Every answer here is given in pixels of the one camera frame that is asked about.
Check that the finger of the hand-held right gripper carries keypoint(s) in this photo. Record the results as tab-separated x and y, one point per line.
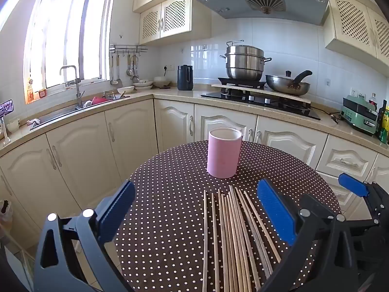
352	185

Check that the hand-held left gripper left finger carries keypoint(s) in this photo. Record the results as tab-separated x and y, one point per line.
117	207

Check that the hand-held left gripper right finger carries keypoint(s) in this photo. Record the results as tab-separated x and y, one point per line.
275	213

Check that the group of wooden chopsticks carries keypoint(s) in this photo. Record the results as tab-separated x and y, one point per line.
231	249

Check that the pink cylindrical cup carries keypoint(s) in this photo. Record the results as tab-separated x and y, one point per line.
223	158

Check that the brown polka-dot tablecloth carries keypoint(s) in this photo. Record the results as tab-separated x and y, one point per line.
170	219

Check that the green countertop appliance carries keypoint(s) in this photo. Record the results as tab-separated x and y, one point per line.
358	115

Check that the dark glass bottle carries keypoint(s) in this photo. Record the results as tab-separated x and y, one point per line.
381	118

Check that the pink plastic bowl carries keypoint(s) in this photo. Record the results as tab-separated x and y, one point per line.
99	100

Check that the black gas stove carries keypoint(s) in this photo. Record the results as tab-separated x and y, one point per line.
273	105

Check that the stainless steel sink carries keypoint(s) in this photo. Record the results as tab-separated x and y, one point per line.
60	114

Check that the chrome kitchen faucet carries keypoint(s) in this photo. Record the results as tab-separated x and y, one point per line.
78	91

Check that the stacked white plates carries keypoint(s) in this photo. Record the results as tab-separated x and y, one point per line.
142	84

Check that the metal ladle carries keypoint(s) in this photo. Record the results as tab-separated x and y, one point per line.
114	80

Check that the beige kitchen countertop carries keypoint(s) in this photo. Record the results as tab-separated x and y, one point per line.
176	94

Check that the beige ceramic bowl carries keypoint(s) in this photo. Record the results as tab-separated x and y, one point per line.
162	82

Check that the white phone stand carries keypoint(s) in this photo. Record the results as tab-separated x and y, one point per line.
5	130

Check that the small orange jar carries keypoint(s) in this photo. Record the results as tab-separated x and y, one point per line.
42	93

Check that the metal slotted spoon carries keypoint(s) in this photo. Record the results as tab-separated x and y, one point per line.
130	70

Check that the orange liquid bottle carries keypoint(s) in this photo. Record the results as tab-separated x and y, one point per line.
29	92

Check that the black electric kettle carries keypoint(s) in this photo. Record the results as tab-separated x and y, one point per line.
184	79

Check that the black smartphone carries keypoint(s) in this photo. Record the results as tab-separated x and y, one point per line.
6	107

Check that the stainless steel steamer pot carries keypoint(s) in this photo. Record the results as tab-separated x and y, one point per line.
244	64

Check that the white framed window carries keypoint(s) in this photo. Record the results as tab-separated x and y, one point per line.
60	36

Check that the grey range hood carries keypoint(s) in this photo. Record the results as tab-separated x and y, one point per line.
237	4

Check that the cream lattice door wall cabinet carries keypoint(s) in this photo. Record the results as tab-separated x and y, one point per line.
174	16
352	27

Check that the metal wall utensil rack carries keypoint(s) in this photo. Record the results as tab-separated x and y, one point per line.
127	48

